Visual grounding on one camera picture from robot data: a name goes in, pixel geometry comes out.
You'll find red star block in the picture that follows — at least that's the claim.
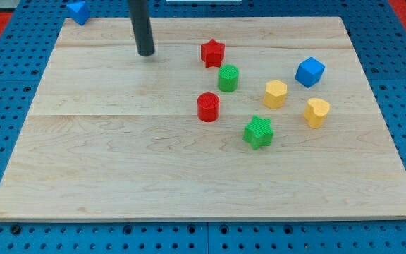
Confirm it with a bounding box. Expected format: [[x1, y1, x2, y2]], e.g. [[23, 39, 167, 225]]
[[200, 39, 226, 68]]

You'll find yellow heart block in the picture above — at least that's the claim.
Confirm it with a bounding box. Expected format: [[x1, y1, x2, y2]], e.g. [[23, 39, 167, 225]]
[[303, 98, 331, 128]]

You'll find green star block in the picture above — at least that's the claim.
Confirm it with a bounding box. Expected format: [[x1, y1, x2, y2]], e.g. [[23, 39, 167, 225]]
[[242, 115, 274, 150]]

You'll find blue triangle block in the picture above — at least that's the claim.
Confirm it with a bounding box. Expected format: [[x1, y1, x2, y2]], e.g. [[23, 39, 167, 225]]
[[66, 1, 90, 25]]

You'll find yellow hexagon block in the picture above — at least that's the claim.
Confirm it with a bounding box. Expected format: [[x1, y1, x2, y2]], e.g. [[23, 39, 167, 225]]
[[263, 80, 288, 109]]

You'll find wooden board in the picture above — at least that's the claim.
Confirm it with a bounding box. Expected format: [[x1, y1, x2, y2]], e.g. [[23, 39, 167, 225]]
[[0, 17, 406, 223]]

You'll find red cylinder block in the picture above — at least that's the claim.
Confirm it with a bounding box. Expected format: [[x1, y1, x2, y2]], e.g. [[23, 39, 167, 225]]
[[197, 92, 220, 122]]

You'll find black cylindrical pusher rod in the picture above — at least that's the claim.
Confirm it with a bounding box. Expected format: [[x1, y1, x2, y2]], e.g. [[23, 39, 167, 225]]
[[128, 0, 155, 56]]

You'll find green cylinder block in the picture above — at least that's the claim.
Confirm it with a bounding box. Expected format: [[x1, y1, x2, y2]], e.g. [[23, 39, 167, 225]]
[[218, 64, 239, 92]]

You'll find blue cube block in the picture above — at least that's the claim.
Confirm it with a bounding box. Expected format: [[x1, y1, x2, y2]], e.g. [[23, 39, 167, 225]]
[[295, 57, 326, 88]]

